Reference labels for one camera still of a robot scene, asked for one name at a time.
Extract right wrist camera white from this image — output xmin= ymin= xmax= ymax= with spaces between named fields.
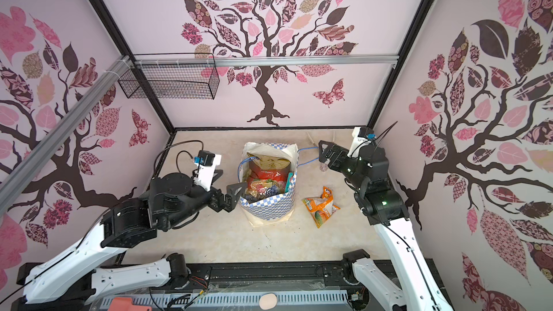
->
xmin=348 ymin=127 xmax=375 ymax=157

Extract aluminium crossbar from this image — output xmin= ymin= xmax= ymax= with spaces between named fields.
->
xmin=1 ymin=56 xmax=131 ymax=214
xmin=134 ymin=54 xmax=399 ymax=67

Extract teal item in bag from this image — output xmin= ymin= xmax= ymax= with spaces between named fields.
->
xmin=285 ymin=172 xmax=294 ymax=193

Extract red object at bottom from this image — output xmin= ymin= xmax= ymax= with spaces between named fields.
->
xmin=108 ymin=297 xmax=152 ymax=311

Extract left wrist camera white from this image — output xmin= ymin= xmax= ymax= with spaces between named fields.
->
xmin=193 ymin=150 xmax=222 ymax=191

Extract white slotted cable duct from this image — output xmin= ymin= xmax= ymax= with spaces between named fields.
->
xmin=126 ymin=290 xmax=349 ymax=310

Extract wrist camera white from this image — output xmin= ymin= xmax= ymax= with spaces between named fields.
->
xmin=348 ymin=127 xmax=375 ymax=157
xmin=193 ymin=150 xmax=222 ymax=191

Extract round beige sticker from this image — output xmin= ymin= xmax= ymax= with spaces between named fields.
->
xmin=259 ymin=293 xmax=278 ymax=310

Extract aluminium crossbar back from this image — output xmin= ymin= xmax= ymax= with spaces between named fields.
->
xmin=134 ymin=54 xmax=399 ymax=67

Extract black wire mesh basket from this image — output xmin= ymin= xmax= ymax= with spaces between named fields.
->
xmin=118 ymin=52 xmax=220 ymax=100

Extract blue checkered paper bag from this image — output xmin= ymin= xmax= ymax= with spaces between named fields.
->
xmin=237 ymin=142 xmax=299 ymax=227

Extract red gold fruit snack bag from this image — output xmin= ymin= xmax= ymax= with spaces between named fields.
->
xmin=243 ymin=154 xmax=291 ymax=204

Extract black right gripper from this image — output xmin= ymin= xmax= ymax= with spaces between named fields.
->
xmin=319 ymin=140 xmax=366 ymax=195

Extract orange snack packet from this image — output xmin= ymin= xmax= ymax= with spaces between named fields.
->
xmin=302 ymin=187 xmax=340 ymax=228

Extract metal tongs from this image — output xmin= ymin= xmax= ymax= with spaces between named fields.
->
xmin=306 ymin=131 xmax=321 ymax=148

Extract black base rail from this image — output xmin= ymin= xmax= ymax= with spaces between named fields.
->
xmin=16 ymin=259 xmax=451 ymax=304

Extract aluminium crossbar left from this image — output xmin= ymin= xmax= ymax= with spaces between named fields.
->
xmin=1 ymin=56 xmax=131 ymax=214

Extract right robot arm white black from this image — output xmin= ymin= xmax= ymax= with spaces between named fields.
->
xmin=318 ymin=127 xmax=452 ymax=310

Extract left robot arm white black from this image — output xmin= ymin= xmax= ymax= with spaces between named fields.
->
xmin=11 ymin=149 xmax=247 ymax=310

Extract black metal frame post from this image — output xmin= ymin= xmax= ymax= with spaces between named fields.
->
xmin=88 ymin=0 xmax=176 ymax=135

